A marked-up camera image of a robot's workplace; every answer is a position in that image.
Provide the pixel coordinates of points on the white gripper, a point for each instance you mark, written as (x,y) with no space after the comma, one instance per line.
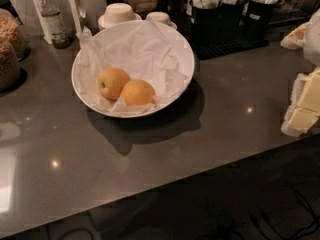
(313,40)

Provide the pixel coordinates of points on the orange fruit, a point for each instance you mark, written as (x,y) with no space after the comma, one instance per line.
(138,92)
(111,82)

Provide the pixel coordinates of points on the large white bowl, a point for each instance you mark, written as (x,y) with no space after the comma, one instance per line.
(186,55)

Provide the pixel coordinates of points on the black rubber bar mat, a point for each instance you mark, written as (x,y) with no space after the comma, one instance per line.
(205,52)

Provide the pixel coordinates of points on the left black condiment caddy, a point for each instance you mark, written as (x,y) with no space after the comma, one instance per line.
(213,26)

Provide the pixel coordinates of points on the small upturned white cup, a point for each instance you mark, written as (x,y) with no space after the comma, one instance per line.
(162,18)

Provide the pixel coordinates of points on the white crumpled paper liner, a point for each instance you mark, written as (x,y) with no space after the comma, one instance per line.
(140,55)

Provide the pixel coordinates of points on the large upturned white cup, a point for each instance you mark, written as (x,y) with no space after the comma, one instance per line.
(116,13)

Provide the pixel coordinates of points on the glass bottle black cap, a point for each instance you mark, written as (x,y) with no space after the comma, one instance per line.
(54,21)

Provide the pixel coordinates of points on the white acrylic sign holder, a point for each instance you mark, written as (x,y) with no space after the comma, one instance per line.
(77,16)

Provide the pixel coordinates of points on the lower cereal jar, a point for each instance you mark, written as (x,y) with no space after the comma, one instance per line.
(9,65)

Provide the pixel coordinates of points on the cereal jar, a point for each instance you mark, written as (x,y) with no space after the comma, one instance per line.
(9,65)
(9,30)

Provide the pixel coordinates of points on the upper cereal jar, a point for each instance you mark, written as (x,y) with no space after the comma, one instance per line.
(9,30)

